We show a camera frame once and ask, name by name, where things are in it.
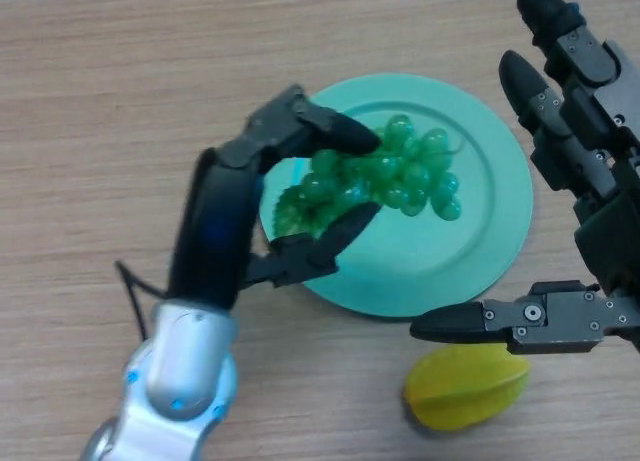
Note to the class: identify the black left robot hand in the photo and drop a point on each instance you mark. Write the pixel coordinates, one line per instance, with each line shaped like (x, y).
(215, 221)

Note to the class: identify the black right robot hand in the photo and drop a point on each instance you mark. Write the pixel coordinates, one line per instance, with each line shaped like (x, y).
(550, 323)

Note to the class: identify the green grapes bunch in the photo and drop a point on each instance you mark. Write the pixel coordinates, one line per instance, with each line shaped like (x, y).
(405, 176)

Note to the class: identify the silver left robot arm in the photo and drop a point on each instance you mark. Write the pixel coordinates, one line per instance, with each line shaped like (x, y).
(185, 356)

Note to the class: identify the green round plate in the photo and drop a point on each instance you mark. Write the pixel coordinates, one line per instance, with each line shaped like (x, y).
(450, 261)

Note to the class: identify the yellow starfruit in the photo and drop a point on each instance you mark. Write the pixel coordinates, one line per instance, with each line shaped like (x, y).
(465, 388)

